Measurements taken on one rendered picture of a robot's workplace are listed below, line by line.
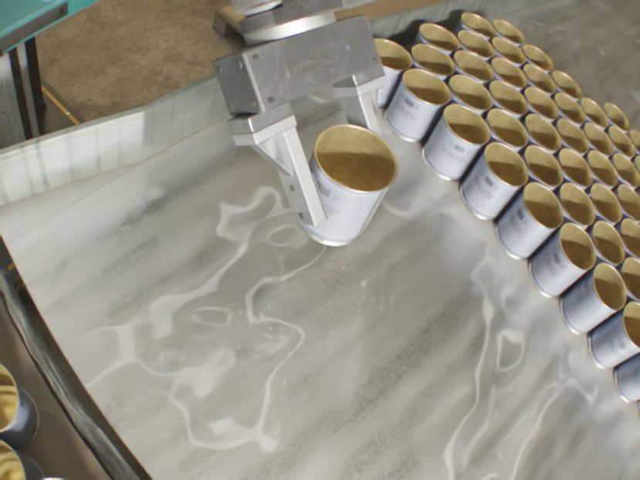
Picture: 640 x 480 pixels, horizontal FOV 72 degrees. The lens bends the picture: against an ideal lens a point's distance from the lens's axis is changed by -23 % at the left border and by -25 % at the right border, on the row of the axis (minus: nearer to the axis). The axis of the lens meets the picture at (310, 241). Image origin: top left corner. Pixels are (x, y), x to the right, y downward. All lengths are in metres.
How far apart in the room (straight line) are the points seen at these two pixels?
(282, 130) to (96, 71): 2.04
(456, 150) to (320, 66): 0.30
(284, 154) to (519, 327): 0.37
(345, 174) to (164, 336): 0.23
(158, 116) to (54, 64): 1.94
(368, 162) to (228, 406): 0.25
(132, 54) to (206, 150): 1.85
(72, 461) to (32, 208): 0.29
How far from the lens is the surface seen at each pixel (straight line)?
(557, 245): 0.67
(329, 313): 0.57
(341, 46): 0.44
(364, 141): 0.47
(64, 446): 0.51
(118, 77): 2.36
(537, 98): 0.88
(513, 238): 0.69
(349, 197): 0.43
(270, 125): 0.40
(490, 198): 0.68
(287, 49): 0.41
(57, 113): 1.79
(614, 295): 0.73
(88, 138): 0.58
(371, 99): 0.48
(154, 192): 0.61
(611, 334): 0.70
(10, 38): 1.11
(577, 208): 0.77
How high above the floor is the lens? 1.58
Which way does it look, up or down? 56 degrees down
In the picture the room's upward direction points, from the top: 25 degrees clockwise
